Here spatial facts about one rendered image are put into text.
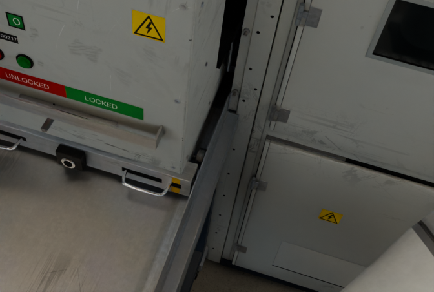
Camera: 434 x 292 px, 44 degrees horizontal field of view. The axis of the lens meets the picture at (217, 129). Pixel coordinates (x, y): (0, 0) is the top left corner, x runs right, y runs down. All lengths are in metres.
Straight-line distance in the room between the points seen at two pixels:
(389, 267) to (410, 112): 0.85
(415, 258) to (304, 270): 1.52
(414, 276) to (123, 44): 0.65
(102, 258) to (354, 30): 0.68
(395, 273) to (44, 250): 0.86
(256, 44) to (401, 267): 0.85
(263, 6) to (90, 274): 0.64
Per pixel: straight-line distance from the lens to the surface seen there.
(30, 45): 1.04
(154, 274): 1.12
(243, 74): 1.27
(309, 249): 1.80
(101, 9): 0.89
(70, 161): 1.20
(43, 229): 1.19
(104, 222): 1.18
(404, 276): 0.40
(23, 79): 1.12
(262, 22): 1.16
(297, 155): 1.41
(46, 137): 1.22
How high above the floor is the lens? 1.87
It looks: 51 degrees down
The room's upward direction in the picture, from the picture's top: 9 degrees clockwise
